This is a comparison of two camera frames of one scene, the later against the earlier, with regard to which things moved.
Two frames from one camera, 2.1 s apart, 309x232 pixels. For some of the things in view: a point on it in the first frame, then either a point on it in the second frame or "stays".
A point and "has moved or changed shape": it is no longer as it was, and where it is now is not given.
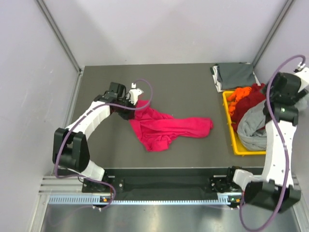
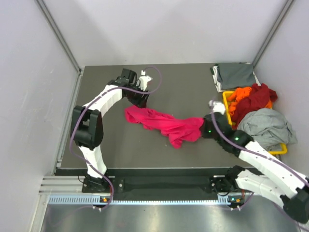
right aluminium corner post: x=287 y=7 stays
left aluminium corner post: x=59 y=34 stays
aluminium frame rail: x=60 y=185 stays
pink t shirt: x=157 y=130 has moved or changed shape
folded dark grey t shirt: x=235 y=75 stays
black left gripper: x=129 y=115 → x=140 y=102
